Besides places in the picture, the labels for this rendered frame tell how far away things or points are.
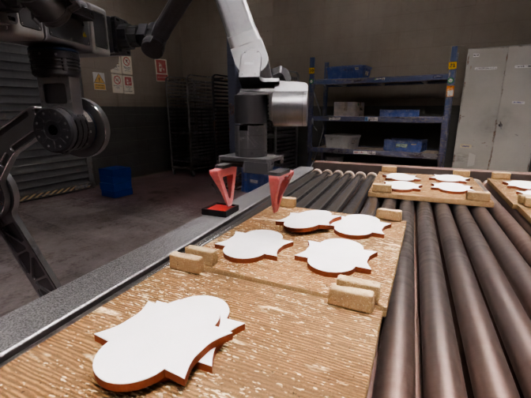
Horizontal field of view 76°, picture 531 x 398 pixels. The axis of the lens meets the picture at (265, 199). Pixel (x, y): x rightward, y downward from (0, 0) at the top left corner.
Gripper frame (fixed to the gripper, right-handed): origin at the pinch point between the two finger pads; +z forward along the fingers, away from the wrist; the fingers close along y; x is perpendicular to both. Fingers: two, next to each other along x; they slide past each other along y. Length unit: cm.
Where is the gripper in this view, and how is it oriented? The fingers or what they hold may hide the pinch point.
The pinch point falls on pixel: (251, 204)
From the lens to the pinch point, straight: 63.4
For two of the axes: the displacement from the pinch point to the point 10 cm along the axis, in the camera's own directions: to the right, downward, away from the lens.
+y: -9.0, -1.1, 4.2
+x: -4.3, 2.3, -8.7
